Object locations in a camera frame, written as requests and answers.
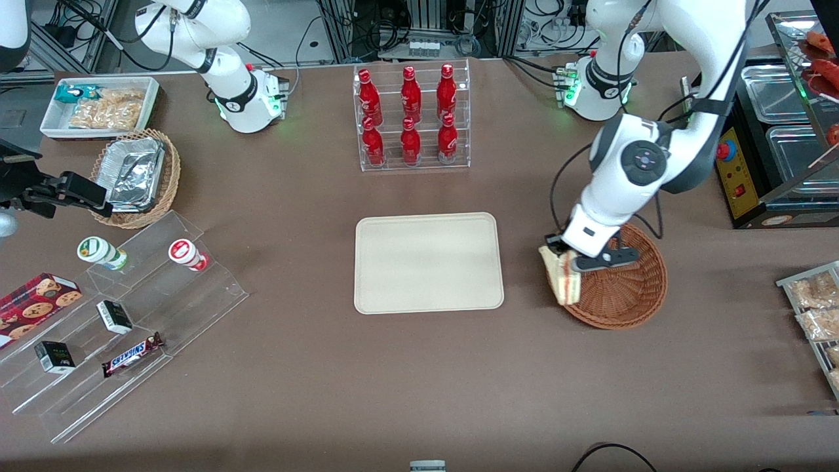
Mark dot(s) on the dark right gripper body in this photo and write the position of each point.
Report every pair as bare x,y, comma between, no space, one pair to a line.
21,185

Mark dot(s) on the triangular sandwich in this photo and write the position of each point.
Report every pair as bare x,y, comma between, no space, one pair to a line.
565,282

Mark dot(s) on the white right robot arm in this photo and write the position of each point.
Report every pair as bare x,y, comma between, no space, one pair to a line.
229,98

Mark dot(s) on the round brown wicker basket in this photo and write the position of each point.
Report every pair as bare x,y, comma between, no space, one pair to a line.
629,298

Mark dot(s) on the light wicker basket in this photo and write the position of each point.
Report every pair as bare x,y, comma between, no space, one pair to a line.
172,170

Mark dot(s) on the beige rectangular serving tray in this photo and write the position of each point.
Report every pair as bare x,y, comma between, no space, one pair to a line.
429,262

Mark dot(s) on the stack of foil containers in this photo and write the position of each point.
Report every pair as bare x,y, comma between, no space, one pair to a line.
134,174

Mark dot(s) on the green label yogurt bottle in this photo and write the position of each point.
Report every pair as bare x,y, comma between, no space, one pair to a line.
101,252

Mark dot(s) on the white rectangular plastic bin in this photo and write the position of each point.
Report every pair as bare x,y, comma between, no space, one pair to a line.
56,124

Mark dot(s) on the clear bag of crackers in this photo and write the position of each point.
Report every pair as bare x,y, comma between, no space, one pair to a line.
111,111

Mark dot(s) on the teal snack packet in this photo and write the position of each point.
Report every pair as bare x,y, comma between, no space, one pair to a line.
72,93

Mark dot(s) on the red cookie box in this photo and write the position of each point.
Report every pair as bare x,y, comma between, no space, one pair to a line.
36,305

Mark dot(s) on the red label yogurt bottle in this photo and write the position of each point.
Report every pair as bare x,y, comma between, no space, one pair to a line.
185,254

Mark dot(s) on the small black carton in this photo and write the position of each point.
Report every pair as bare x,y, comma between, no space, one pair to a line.
54,357
115,316

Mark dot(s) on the red cola bottle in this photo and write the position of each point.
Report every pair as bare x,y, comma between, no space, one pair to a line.
370,98
446,92
373,145
411,95
448,141
410,144

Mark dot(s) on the black food warmer cabinet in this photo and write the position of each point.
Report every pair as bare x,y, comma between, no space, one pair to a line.
737,170

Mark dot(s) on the clear acrylic stepped shelf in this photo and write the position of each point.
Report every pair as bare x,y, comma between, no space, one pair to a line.
190,308

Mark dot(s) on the snickers chocolate bar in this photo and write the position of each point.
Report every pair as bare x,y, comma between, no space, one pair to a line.
131,354

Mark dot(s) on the clear acrylic bottle rack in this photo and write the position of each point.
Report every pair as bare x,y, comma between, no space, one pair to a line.
393,164

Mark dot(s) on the steel warmer pan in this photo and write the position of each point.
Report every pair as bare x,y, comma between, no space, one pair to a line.
773,92
799,157

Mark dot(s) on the clear bag of snacks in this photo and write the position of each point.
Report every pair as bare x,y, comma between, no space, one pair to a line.
819,324
816,290
835,380
834,355

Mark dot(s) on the small grey device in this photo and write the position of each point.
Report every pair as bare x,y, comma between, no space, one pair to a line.
427,466

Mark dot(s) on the red sausage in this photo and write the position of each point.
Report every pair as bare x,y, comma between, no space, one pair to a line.
820,42
833,134
826,75

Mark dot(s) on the aluminium frame rack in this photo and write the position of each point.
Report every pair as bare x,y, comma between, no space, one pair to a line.
426,16

